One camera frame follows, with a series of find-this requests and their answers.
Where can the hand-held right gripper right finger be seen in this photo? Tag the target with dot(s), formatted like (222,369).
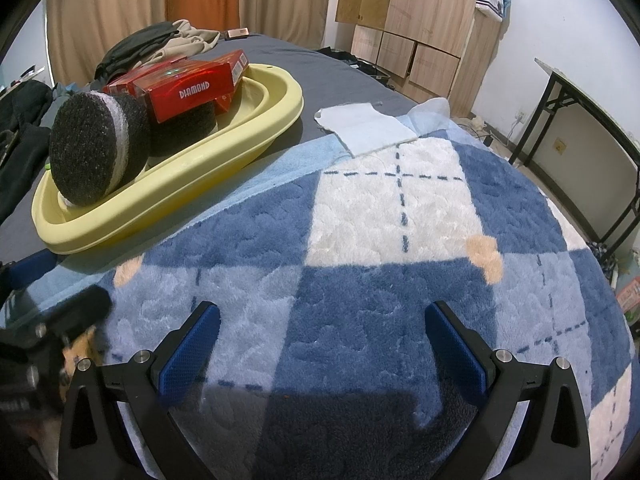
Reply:
(455,350)

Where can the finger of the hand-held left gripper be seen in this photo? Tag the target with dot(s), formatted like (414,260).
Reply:
(30,267)
(85,305)

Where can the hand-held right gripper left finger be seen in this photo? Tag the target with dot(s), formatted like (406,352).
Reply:
(190,350)

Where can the small red box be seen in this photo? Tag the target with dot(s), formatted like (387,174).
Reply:
(117,89)

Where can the yellow oval tray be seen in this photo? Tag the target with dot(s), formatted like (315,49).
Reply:
(225,145)

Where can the large shiny red box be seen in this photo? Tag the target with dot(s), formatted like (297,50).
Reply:
(190,92)

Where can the red and white carton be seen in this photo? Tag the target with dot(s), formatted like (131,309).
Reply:
(240,67)

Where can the blue checkered plush blanket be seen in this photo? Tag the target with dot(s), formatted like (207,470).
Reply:
(380,285)

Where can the pile of dark clothes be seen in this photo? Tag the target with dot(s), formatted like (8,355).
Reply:
(25,125)

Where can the dark patterned cloth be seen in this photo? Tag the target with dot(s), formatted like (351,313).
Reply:
(600,255)

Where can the pink bag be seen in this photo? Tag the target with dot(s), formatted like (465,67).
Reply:
(629,300)

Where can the white cloth piece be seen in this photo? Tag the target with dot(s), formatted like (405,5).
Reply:
(365,127)

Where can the black garment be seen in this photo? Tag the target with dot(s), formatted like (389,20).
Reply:
(135,45)

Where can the beige garment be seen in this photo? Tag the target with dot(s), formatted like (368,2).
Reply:
(195,37)

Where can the black folding table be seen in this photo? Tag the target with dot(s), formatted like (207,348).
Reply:
(590,95)

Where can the black suitcase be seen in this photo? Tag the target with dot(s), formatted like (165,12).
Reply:
(360,62)

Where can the small brown box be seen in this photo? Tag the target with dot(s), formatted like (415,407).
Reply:
(236,33)

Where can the wooden wardrobe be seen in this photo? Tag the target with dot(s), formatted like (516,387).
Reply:
(430,5)

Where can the yellowed wall socket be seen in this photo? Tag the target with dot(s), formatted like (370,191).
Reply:
(560,147)

